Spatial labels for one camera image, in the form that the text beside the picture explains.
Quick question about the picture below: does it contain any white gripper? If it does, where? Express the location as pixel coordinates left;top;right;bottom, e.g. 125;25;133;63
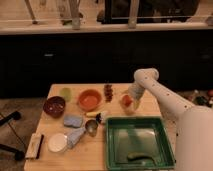
121;82;145;114

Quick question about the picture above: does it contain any red orange apple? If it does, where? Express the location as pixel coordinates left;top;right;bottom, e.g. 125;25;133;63
122;95;133;107

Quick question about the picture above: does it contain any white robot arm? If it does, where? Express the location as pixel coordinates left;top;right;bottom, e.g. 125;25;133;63
127;68;213;171

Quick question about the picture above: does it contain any small metal cup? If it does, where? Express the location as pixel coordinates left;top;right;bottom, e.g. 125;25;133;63
85;119;98;137

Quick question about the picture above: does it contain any dark red grape bunch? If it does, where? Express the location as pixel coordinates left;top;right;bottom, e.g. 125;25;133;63
104;84;113;102

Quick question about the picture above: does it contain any green plastic tray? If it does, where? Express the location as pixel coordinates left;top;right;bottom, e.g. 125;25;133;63
105;117;175;171

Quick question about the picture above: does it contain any orange bowl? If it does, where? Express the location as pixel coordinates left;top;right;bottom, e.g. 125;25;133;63
78;89;102;111

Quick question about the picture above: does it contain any green cucumber toy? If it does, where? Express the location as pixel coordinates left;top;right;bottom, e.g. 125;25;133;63
127;153;152;161

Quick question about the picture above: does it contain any blue sponge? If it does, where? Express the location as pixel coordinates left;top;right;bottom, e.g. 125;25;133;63
63;115;83;128

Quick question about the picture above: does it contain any grey blue cloth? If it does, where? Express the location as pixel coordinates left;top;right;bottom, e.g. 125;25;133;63
67;127;86;148

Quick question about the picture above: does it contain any dark red bowl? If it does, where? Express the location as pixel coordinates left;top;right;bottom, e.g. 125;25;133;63
43;96;66;118

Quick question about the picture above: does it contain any white round dish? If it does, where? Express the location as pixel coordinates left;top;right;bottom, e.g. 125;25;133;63
48;133;67;153

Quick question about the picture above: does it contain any black chair base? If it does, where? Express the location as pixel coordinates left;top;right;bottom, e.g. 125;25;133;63
0;110;26;162

